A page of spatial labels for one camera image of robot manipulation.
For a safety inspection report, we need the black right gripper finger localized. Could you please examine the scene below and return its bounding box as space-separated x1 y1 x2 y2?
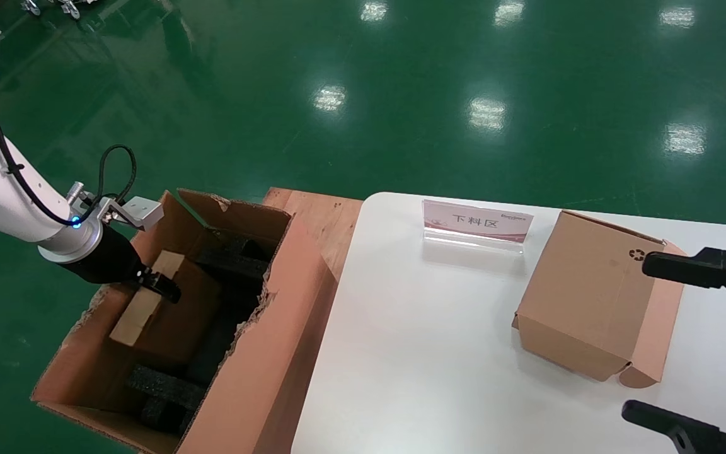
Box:
642 247 726 319
621 400 726 454

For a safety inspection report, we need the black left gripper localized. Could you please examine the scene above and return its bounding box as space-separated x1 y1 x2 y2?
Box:
60 224 182 304

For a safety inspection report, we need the plain small cardboard box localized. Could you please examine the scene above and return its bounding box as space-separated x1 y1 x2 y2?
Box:
109 250 222 366

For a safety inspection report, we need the cardboard box with recycling mark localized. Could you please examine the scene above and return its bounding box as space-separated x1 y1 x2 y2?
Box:
512 210 691 388

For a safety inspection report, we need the big open cardboard box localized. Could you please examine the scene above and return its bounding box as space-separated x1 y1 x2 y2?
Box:
30 188 338 454

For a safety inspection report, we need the black foam bar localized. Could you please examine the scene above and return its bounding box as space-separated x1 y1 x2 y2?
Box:
188 301 258 387

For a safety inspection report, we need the wooden board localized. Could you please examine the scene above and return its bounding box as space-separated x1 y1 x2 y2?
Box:
262 187 364 282

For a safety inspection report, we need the clear acrylic sign with text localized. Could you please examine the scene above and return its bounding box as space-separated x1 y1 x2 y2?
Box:
422 199 534 255

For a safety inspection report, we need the white wheeled metal stand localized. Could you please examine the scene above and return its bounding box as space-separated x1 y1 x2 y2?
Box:
20 0 96 20

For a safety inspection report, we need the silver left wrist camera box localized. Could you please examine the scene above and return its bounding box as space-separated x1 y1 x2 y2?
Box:
95 195 166 231

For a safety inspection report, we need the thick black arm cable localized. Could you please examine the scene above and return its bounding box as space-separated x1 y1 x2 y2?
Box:
0 65 80 226

